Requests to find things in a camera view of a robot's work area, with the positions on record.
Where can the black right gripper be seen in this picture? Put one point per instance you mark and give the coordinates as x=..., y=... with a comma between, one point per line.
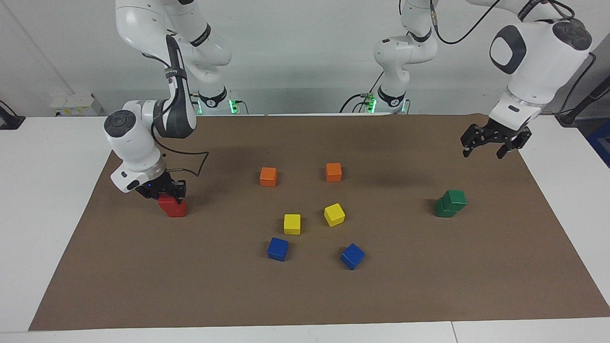
x=159, y=186

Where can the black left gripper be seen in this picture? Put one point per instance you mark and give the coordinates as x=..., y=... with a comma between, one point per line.
x=498, y=134

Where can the red wooden cube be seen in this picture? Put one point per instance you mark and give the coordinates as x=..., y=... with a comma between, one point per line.
x=178, y=213
x=167, y=203

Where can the green wooden cube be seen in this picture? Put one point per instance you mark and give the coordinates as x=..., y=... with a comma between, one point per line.
x=444, y=212
x=455, y=199

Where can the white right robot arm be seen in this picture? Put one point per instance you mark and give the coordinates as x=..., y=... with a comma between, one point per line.
x=133, y=143

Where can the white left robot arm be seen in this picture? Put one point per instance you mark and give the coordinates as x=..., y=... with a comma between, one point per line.
x=538, y=71

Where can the black stand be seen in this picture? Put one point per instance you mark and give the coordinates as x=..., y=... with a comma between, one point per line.
x=567, y=117

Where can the orange wooden cube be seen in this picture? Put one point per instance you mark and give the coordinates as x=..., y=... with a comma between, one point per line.
x=268, y=176
x=333, y=172

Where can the blue crate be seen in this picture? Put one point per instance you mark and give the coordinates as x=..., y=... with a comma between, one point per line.
x=601, y=140

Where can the blue wooden cube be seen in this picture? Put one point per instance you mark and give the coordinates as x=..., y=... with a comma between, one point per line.
x=278, y=248
x=352, y=256

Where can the white socket box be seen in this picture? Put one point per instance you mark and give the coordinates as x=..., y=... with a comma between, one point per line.
x=76, y=102

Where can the yellow wooden cube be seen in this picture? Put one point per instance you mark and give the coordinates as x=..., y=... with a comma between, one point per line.
x=292, y=224
x=334, y=214

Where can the brown paper mat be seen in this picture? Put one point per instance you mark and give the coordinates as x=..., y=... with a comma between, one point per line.
x=305, y=295

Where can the black clamp mount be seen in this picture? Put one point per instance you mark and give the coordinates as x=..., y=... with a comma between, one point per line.
x=12, y=123

